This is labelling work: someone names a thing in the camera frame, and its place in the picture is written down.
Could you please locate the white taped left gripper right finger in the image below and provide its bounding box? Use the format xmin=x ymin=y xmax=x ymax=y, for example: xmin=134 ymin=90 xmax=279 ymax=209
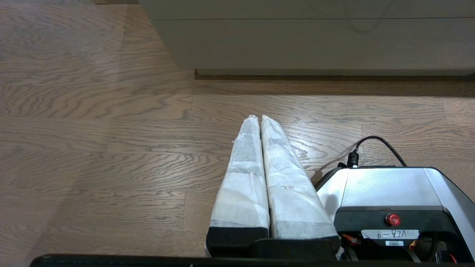
xmin=250 ymin=115 xmax=341 ymax=259

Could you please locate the beige glossy cabinet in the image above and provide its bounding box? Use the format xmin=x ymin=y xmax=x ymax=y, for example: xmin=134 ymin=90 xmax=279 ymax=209
xmin=138 ymin=0 xmax=475 ymax=80

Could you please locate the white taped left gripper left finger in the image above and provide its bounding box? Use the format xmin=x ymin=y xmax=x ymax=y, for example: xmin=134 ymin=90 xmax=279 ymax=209
xmin=206 ymin=115 xmax=270 ymax=257

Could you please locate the white handwritten label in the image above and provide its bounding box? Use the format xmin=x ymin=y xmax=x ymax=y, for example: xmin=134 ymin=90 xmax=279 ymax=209
xmin=361 ymin=229 xmax=420 ymax=240

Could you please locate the black base power cable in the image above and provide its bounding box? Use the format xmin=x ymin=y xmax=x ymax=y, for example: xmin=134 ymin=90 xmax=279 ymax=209
xmin=347 ymin=136 xmax=407 ymax=168

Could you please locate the silver black robot base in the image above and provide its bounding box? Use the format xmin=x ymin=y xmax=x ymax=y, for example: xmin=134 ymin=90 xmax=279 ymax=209
xmin=315 ymin=166 xmax=475 ymax=264

